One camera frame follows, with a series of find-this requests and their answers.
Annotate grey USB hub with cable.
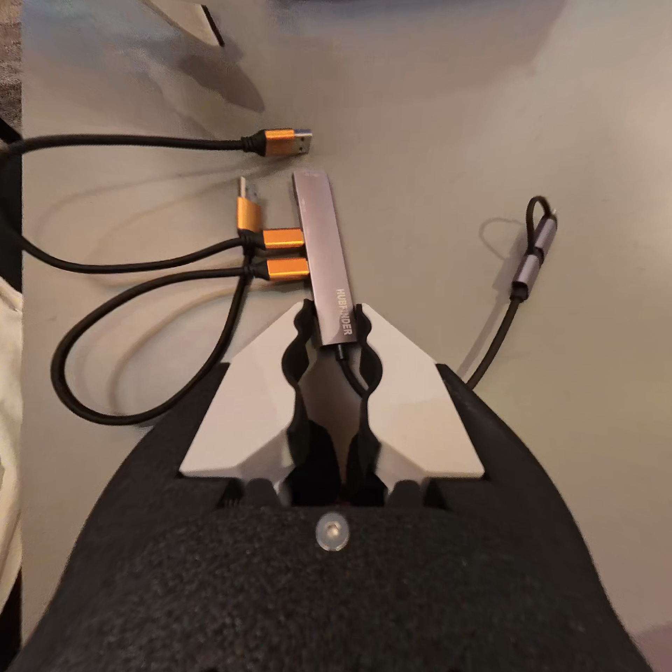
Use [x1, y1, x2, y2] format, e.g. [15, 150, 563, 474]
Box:
[291, 169, 560, 396]

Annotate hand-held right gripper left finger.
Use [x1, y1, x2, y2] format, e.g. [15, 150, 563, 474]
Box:
[180, 299, 343, 506]

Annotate black cable orange plugs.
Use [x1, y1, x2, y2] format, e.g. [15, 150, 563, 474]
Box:
[51, 177, 309, 425]
[0, 127, 317, 275]

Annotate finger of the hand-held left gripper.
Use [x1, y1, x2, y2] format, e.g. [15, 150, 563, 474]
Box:
[141, 0, 226, 48]

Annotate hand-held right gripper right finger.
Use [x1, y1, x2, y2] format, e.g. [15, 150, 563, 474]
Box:
[345, 303, 484, 506]

